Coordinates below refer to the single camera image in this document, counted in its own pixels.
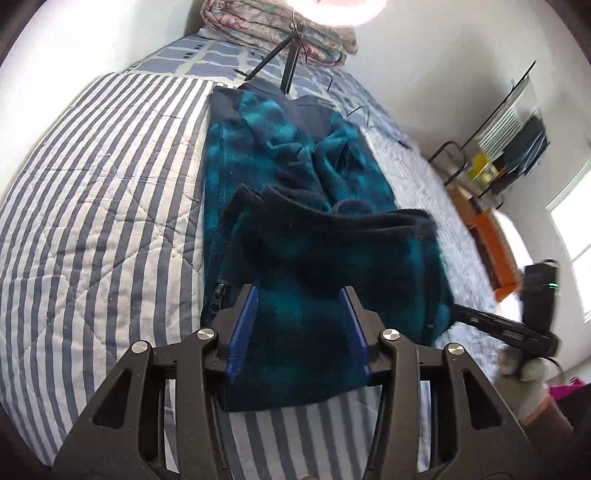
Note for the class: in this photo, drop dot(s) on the black metal rack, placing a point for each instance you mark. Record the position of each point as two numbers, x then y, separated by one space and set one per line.
517 138

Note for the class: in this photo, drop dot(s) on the blue striped quilted blanket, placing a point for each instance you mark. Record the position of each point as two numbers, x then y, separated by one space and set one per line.
92 207

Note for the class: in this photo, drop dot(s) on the teal fleece jacket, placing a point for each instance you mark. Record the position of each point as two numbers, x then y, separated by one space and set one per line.
286 152

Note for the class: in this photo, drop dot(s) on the black metal chair frame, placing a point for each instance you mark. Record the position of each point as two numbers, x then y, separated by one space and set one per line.
450 159

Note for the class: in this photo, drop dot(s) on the person's right hand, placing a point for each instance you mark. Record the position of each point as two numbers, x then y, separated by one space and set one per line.
531 383

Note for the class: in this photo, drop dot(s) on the window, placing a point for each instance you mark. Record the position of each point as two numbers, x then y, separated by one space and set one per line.
572 249

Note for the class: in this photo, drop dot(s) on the yellow box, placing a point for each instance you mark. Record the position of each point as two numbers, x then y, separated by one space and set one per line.
485 168

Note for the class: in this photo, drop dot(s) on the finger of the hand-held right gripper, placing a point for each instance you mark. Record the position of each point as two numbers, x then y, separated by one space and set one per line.
498 327

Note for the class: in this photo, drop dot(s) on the white fluffy blanket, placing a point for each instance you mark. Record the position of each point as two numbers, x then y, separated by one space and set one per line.
438 207

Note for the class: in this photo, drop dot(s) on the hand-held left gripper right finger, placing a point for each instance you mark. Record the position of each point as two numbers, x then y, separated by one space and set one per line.
355 332

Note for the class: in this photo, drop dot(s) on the person's right forearm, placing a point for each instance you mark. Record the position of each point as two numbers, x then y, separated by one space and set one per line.
565 415

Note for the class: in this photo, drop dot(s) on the folded floral quilt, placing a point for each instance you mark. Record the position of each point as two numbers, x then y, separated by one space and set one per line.
323 41

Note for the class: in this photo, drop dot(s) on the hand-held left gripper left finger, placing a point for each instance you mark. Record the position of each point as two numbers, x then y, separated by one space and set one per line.
242 332

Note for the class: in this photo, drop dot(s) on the pink cloth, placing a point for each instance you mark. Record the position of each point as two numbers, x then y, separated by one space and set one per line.
567 390

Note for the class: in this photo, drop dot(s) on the black tripod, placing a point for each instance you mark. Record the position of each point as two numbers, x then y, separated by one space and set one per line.
290 64

